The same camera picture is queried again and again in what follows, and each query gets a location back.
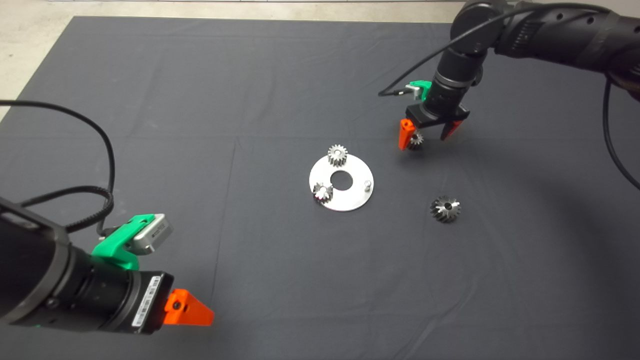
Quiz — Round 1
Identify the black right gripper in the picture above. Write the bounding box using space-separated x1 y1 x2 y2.
399 100 471 150

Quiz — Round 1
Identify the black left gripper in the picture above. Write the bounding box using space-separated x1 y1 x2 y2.
116 270 215 335

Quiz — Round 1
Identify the large steel gear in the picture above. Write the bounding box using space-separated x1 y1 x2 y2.
430 195 462 224

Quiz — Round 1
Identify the round metal plate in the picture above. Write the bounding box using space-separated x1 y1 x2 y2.
308 153 374 212

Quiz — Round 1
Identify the dark grey table cloth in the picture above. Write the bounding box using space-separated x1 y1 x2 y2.
0 16 640 360

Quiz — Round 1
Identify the green right camera mount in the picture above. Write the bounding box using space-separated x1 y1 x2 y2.
410 80 434 104

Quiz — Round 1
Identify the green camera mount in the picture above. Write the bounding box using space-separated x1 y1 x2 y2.
91 214 156 272
410 80 434 104

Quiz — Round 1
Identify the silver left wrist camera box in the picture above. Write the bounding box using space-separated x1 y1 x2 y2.
132 213 174 254

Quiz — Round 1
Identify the green left camera mount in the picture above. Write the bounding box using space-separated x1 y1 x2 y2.
91 214 156 272

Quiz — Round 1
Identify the thin black left camera cable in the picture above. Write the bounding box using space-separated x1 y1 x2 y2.
0 99 116 236

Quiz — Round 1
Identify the black corrugated cable conduit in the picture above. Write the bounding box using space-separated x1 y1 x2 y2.
17 185 113 233

